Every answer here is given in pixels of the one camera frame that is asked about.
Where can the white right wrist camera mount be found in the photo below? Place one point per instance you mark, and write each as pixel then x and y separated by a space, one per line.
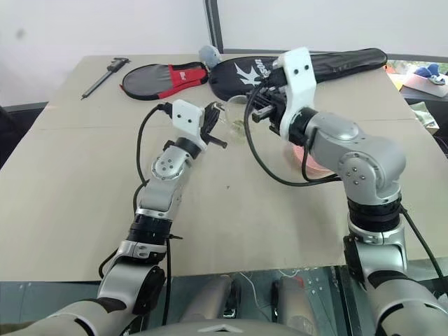
pixel 297 80

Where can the dark window frame post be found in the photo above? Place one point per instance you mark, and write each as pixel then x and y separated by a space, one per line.
pixel 214 24

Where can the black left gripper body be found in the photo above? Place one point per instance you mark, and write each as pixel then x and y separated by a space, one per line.
pixel 208 120

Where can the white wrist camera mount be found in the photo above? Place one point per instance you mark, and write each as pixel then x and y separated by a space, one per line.
pixel 297 80
pixel 185 115

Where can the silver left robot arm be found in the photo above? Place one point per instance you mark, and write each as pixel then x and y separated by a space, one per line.
pixel 164 168

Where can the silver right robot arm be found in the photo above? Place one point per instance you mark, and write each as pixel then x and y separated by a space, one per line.
pixel 367 157

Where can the flat cardboard box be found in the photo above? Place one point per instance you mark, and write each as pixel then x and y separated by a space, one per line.
pixel 420 87

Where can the grey rounded robot thigh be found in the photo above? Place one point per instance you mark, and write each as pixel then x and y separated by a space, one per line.
pixel 206 297
pixel 292 297

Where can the long black racket bag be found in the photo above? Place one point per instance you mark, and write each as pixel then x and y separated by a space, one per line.
pixel 231 73

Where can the blue cloth item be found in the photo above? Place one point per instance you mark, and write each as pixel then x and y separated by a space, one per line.
pixel 430 71

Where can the grey blue plush toy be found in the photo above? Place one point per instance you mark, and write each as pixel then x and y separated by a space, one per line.
pixel 209 55

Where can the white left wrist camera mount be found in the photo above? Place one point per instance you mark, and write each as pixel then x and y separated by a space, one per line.
pixel 185 115

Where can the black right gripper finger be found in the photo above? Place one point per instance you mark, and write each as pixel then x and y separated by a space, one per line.
pixel 262 114
pixel 257 96

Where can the pink plate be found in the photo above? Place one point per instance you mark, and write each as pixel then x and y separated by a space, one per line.
pixel 315 164

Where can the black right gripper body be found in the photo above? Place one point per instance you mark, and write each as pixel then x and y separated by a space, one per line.
pixel 276 94

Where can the clear glass mug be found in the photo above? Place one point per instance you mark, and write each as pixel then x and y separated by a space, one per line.
pixel 235 129

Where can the red and black racket cover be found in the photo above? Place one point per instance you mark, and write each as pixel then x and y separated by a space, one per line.
pixel 140 82

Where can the black vernier caliper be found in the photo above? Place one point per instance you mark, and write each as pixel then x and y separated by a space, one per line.
pixel 105 74

